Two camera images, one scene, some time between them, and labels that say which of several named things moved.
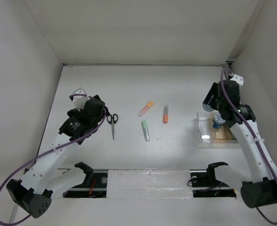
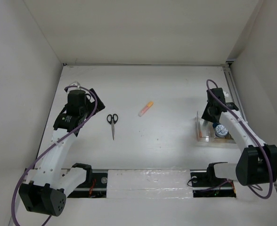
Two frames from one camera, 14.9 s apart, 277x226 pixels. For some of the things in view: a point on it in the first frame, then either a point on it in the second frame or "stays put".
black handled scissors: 112,119 stays put
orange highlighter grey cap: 166,114 → 200,128
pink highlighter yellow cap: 145,109 stays put
